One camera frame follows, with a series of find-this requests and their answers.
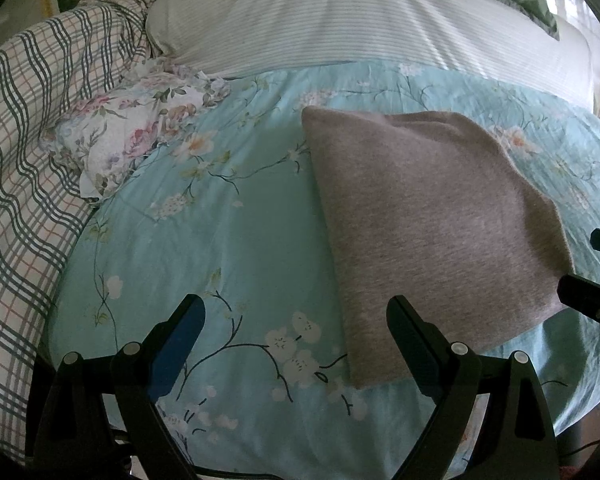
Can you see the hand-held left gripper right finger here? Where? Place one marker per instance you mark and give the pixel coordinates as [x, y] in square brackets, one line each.
[414, 345]

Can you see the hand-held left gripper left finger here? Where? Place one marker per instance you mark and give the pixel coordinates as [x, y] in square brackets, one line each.
[172, 360]

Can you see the grey small garment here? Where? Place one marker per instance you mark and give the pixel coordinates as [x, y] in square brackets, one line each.
[430, 220]

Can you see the teal floral bed sheet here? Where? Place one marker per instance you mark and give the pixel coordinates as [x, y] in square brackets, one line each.
[205, 240]

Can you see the white floral pillow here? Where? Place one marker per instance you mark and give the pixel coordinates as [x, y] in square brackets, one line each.
[125, 125]

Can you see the plaid quilt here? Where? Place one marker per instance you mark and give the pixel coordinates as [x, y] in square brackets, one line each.
[25, 160]

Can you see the white striped pillow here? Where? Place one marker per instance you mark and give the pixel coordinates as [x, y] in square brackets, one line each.
[355, 15]

